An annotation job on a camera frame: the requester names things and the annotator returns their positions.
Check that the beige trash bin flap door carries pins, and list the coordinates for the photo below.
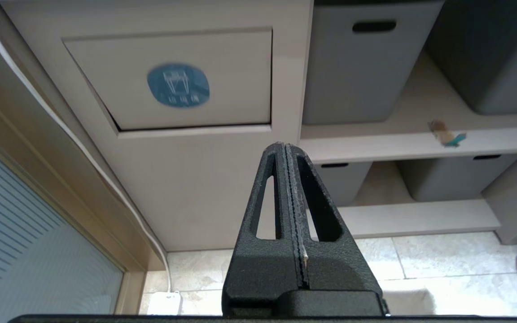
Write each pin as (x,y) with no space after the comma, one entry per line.
(175,78)

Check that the white power adapter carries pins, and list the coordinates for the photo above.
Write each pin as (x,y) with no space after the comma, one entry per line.
(164,303)

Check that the large grey storage bin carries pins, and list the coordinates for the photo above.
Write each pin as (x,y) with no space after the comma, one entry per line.
(496,54)
(361,63)

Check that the frosted glass door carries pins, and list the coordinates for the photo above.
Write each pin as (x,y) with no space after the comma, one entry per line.
(29,251)

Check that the blue round trash sticker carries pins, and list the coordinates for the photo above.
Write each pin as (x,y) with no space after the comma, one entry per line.
(178,85)

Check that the beige shelf unit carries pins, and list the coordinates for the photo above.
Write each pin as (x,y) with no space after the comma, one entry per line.
(420,188)

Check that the beige counter cabinet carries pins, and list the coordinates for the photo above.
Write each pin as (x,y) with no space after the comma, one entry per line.
(186,157)

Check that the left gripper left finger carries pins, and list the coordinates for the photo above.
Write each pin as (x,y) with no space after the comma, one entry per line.
(263,269)

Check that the small torn wrapper scrap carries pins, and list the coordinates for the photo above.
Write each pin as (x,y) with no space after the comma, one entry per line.
(444,133)

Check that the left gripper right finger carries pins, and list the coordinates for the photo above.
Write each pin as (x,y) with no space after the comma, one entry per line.
(339,269)

